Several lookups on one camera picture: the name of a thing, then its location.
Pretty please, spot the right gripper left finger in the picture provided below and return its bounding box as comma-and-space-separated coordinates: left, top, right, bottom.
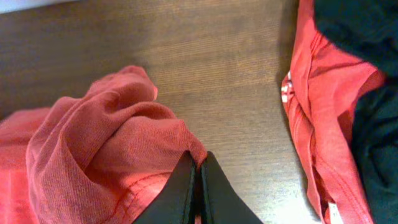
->
134, 151, 196, 224

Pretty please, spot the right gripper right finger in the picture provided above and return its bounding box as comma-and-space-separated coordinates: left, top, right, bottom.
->
201, 152, 262, 224

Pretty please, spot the red soccer print t-shirt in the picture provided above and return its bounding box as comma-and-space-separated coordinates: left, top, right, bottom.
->
1, 66, 207, 223

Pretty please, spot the red garment under pile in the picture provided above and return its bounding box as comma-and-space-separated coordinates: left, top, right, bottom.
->
281, 0, 386, 223

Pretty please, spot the black garment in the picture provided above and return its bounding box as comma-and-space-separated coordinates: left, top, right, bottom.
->
315, 0, 397, 223

